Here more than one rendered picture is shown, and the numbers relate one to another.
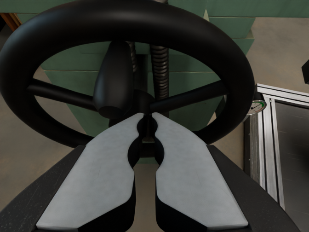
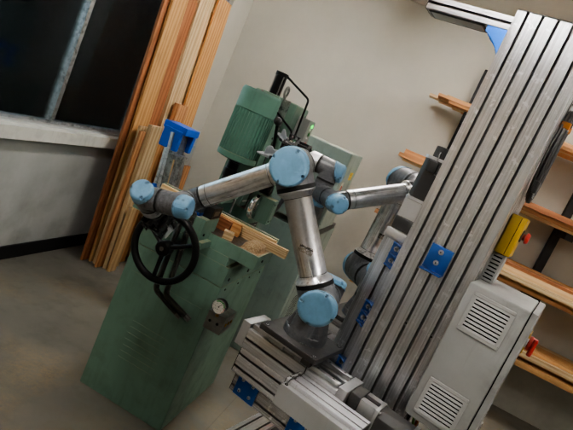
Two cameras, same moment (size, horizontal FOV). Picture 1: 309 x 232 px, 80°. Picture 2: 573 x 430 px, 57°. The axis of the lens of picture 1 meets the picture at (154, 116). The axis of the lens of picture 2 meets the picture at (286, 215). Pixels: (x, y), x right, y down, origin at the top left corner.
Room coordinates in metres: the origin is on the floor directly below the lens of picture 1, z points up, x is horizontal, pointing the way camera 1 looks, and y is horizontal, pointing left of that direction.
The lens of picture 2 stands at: (-1.64, -0.84, 1.46)
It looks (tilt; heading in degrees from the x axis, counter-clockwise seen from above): 10 degrees down; 15
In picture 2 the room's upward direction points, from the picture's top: 24 degrees clockwise
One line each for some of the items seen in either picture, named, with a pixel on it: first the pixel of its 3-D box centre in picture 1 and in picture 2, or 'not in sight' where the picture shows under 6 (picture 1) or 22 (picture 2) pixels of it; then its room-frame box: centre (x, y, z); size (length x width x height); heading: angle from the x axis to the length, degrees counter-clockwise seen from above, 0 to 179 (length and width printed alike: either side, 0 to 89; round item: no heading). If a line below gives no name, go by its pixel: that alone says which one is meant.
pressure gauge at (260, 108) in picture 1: (248, 104); (219, 308); (0.26, -0.23, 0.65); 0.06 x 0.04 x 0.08; 92
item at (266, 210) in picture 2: not in sight; (263, 209); (0.66, -0.11, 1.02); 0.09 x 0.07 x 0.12; 92
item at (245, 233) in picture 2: not in sight; (233, 227); (0.47, -0.07, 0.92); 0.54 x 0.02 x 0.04; 92
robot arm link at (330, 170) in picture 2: not in sight; (331, 170); (0.38, -0.38, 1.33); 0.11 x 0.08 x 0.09; 92
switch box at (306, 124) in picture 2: not in sight; (301, 135); (0.79, -0.09, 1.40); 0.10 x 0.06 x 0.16; 2
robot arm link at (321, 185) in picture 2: not in sight; (321, 193); (0.37, -0.39, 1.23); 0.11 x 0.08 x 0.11; 41
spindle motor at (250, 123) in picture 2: not in sight; (249, 125); (0.47, 0.04, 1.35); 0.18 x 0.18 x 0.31
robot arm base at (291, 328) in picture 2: not in sight; (309, 322); (0.02, -0.62, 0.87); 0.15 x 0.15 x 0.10
